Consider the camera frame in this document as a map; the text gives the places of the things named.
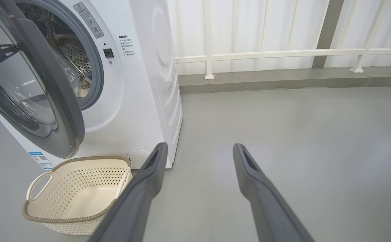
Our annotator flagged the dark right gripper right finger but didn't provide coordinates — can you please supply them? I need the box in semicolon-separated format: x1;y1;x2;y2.
232;143;316;242

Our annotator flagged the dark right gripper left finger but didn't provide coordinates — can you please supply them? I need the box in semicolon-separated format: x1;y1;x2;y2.
87;142;169;242

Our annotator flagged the round black glass washer door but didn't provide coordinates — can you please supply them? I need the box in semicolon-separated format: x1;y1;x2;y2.
0;0;85;159

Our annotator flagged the white front-load washing machine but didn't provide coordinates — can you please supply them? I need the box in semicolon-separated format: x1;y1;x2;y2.
0;0;184;170

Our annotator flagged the cream perforated laundry basket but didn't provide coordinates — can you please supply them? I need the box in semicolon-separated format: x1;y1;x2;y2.
22;155;133;236

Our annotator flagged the grey warning sticker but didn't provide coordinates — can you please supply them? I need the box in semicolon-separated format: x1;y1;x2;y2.
73;1;105;39

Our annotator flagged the blue energy label sticker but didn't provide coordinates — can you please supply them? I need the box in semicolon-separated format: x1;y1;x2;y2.
28;151;55;170

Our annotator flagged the white metal railing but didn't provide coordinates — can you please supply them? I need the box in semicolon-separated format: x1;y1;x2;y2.
174;0;391;80

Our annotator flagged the grey vertical post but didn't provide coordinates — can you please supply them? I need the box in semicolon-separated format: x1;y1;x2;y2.
311;0;345;69

